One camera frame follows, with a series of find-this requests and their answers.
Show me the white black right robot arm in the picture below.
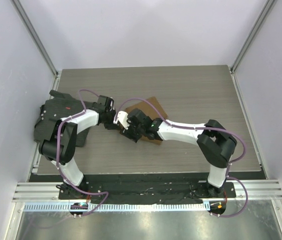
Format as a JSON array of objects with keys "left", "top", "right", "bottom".
[{"left": 117, "top": 108, "right": 237, "bottom": 198}]

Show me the white slotted cable duct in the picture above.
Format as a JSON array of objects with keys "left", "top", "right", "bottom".
[{"left": 23, "top": 201, "right": 210, "bottom": 212}]

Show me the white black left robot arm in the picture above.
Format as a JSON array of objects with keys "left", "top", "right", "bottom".
[{"left": 33, "top": 90, "right": 119, "bottom": 200}]

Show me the left aluminium corner post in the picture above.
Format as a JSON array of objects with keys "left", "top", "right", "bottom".
[{"left": 10, "top": 0, "right": 58, "bottom": 77}]

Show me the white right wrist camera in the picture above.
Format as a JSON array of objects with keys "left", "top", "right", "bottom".
[{"left": 113, "top": 111, "right": 129, "bottom": 130}]

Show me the aluminium frame rail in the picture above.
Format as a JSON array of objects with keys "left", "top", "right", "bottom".
[{"left": 12, "top": 179, "right": 282, "bottom": 202}]

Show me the dark striped folded shirt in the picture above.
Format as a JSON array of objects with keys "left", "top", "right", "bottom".
[{"left": 33, "top": 90, "right": 83, "bottom": 151}]

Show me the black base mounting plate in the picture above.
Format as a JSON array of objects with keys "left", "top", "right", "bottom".
[{"left": 56, "top": 172, "right": 237, "bottom": 205}]

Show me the brown cloth napkin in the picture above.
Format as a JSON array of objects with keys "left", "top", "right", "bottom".
[{"left": 118, "top": 96, "right": 169, "bottom": 146}]

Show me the right aluminium corner post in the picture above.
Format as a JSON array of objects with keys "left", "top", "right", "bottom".
[{"left": 230, "top": 0, "right": 279, "bottom": 73}]

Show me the aluminium corner post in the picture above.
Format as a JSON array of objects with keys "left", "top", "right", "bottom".
[
  {"left": 230, "top": 0, "right": 279, "bottom": 73},
  {"left": 10, "top": 0, "right": 58, "bottom": 77}
]

